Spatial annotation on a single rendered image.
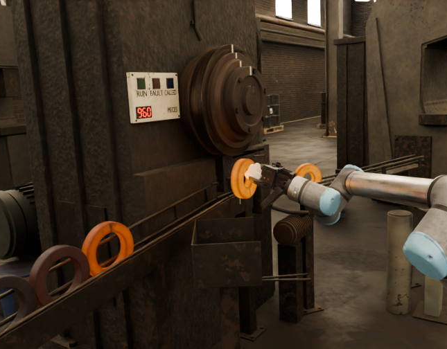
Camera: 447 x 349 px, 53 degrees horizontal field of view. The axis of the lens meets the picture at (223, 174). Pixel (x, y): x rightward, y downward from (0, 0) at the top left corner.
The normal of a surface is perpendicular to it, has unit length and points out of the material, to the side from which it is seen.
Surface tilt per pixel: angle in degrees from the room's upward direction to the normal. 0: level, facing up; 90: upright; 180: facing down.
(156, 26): 90
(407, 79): 90
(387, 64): 90
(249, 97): 90
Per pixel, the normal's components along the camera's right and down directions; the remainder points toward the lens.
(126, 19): 0.83, 0.06
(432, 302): -0.56, 0.18
